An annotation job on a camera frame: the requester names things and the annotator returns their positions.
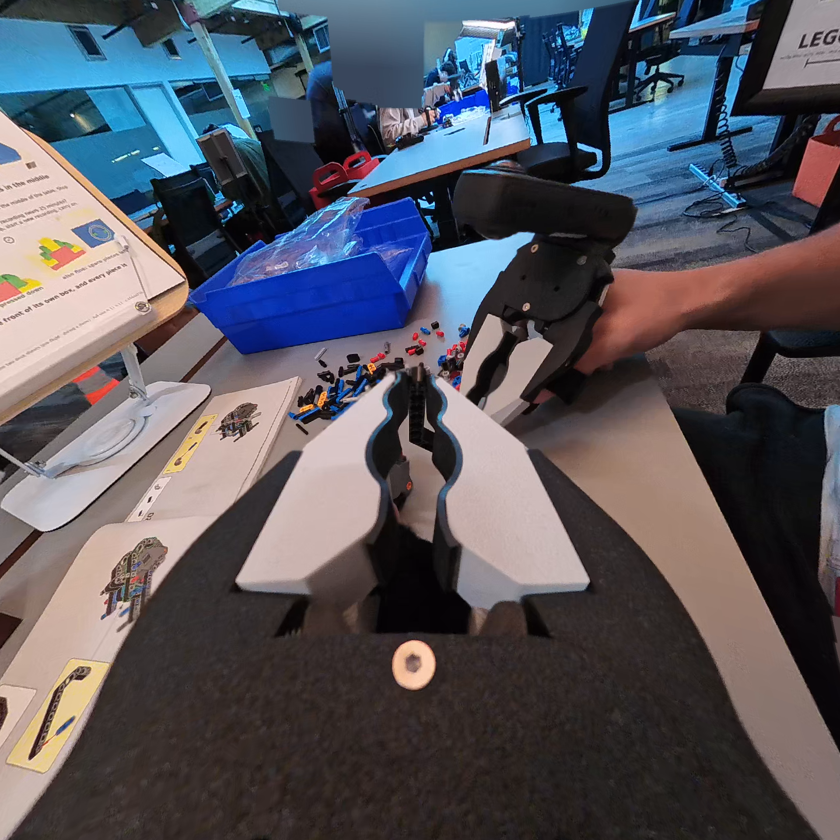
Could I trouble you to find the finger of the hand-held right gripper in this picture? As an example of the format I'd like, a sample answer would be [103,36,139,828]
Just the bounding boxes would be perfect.
[459,312,526,406]
[484,323,559,427]

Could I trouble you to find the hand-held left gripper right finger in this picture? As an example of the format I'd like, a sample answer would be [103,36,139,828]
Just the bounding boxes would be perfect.
[427,375,592,634]

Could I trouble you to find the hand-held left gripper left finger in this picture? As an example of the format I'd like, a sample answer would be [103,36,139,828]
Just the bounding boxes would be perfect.
[235,373,408,632]

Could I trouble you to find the partly built lego model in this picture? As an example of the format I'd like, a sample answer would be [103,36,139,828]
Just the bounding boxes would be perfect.
[387,366,439,516]

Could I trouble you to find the pile of lego pieces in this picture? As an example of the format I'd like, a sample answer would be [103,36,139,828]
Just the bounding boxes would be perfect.
[289,320,473,437]

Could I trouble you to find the person's right forearm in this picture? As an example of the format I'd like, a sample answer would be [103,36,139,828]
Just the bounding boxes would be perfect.
[682,222,840,336]

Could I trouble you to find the open lego instruction booklet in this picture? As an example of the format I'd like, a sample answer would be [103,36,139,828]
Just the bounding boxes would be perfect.
[0,375,304,840]

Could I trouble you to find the person's right hand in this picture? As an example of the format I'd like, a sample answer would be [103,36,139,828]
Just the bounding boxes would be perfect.
[581,268,691,378]

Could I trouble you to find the blue plastic bin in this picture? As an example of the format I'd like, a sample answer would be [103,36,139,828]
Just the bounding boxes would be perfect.
[188,197,434,355]

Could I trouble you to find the grey table with wooden edge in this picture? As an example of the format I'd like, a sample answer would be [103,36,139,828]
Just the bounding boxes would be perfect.
[348,105,531,198]

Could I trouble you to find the white power strip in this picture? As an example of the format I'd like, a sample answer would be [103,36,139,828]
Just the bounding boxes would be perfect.
[688,163,749,211]

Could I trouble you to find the black office chair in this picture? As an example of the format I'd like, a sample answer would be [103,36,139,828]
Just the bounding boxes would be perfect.
[518,0,641,185]

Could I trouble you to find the clear plastic bags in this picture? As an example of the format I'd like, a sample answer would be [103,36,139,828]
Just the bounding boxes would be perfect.
[226,196,408,286]

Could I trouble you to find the red plastic basket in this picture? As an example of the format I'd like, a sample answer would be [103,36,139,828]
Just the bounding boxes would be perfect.
[310,161,355,210]
[341,151,389,183]

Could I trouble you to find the white metal stand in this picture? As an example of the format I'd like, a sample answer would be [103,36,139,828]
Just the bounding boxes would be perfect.
[0,344,212,534]

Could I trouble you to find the person's leg in dark pants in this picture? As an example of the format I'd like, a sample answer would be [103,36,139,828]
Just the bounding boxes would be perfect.
[672,382,840,742]

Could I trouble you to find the orange striped object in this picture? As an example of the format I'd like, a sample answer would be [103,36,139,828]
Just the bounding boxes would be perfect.
[69,364,122,406]

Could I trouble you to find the instruction sheet on stand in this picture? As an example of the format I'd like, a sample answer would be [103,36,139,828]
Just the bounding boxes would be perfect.
[0,128,191,427]

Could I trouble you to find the orange bag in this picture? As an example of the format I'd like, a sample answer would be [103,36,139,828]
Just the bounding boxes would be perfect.
[791,117,840,207]

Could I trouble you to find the black mesh chair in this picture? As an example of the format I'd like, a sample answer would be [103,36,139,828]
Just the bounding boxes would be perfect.
[151,172,242,271]

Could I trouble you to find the black framed white sign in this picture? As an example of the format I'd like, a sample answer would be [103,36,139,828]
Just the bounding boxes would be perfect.
[730,0,840,118]

